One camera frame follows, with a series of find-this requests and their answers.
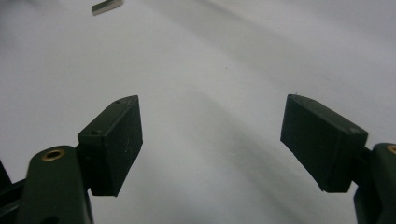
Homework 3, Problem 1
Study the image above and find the small grey flat block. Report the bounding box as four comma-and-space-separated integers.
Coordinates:
91, 0, 124, 17

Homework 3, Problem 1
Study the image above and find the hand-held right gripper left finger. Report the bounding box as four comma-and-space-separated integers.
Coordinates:
16, 94, 144, 224

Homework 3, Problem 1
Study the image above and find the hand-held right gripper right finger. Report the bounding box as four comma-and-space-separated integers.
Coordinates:
279, 93, 396, 224

